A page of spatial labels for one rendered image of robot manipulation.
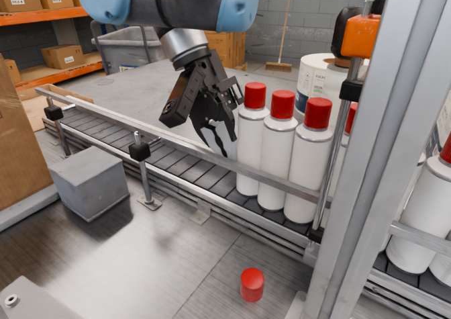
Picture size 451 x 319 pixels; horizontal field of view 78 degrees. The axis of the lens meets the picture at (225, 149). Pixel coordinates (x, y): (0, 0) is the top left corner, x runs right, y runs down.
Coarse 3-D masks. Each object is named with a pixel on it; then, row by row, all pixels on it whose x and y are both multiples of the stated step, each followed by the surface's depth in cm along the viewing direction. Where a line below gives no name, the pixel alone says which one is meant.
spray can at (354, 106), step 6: (354, 108) 34; (348, 114) 35; (354, 114) 34; (348, 120) 35; (348, 126) 36; (348, 132) 36; (342, 138) 36; (342, 144) 36; (342, 150) 36; (342, 156) 37; (336, 162) 38; (336, 168) 38; (336, 174) 38; (336, 180) 39; (330, 186) 40; (330, 192) 40; (324, 210) 42; (324, 216) 43; (324, 222) 43
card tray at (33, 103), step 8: (32, 88) 106; (48, 88) 110; (56, 88) 108; (24, 96) 104; (32, 96) 107; (40, 96) 108; (64, 96) 107; (72, 96) 103; (80, 96) 100; (24, 104) 101; (32, 104) 101; (40, 104) 101; (56, 104) 101; (64, 104) 101; (32, 112) 95; (40, 112) 95; (32, 120) 90; (40, 120) 90; (32, 128) 85; (40, 128) 85
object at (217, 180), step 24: (72, 120) 79; (96, 120) 79; (120, 144) 67; (168, 168) 59; (192, 168) 59; (216, 168) 59; (216, 192) 52; (264, 216) 47; (384, 264) 39; (432, 288) 36
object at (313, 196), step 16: (48, 96) 75; (96, 112) 64; (128, 128) 59; (144, 128) 57; (176, 144) 52; (208, 160) 49; (224, 160) 47; (256, 176) 44; (272, 176) 43; (288, 192) 41; (304, 192) 40; (400, 224) 34; (416, 240) 33; (432, 240) 32; (448, 256) 32
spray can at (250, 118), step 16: (256, 96) 42; (240, 112) 44; (256, 112) 43; (240, 128) 45; (256, 128) 43; (240, 144) 46; (256, 144) 45; (240, 160) 48; (256, 160) 47; (240, 176) 49; (240, 192) 51; (256, 192) 50
